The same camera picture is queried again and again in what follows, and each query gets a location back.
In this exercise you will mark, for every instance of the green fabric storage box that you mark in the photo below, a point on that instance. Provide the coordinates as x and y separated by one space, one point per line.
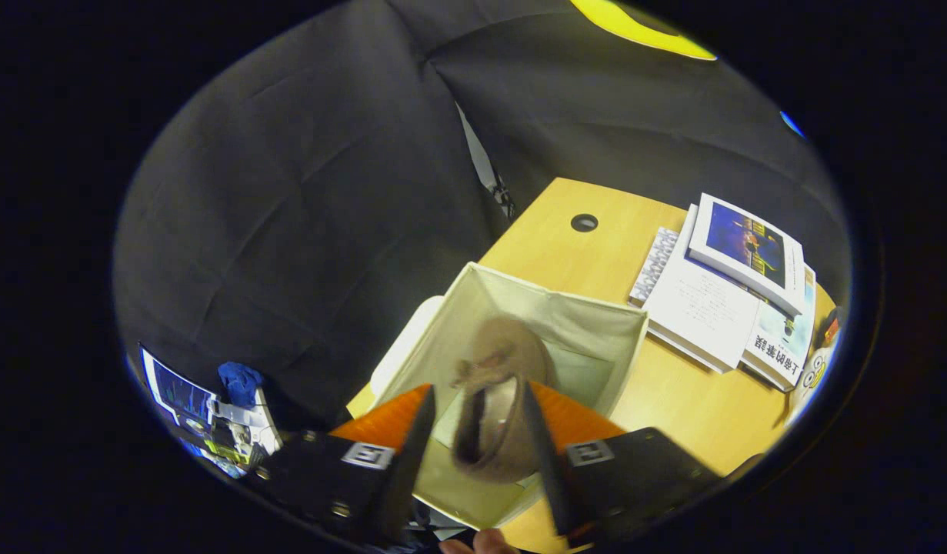
581 323

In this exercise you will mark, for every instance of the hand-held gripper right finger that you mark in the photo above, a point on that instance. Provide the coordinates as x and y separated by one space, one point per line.
554 477

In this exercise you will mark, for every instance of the blue cloth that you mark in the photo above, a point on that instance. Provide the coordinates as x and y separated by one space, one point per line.
240 382

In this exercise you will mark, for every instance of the white device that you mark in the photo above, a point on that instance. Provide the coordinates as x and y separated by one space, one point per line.
261 431

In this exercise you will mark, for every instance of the blue picture cover book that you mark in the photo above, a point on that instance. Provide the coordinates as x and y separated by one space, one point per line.
742 246

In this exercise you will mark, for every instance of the white text cover book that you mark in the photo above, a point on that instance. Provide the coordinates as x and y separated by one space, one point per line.
700 308

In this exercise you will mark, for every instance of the white plush seal toy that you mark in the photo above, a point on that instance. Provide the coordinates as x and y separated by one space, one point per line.
808 392

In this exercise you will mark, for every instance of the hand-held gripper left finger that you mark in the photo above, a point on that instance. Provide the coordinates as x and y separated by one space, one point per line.
408 477

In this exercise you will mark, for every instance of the brown fuzzy shoe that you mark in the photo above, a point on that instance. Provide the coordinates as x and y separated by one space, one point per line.
496 438

